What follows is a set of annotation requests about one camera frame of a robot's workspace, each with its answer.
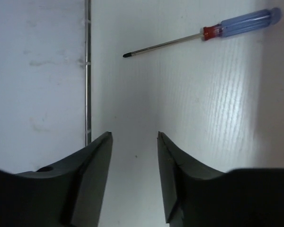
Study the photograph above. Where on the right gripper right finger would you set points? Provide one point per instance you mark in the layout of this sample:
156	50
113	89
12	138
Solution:
196	195

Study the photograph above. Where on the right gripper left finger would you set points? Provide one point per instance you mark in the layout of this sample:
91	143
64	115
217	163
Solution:
67	193

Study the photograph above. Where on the blue red long screwdriver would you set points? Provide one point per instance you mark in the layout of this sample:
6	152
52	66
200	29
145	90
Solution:
234	26

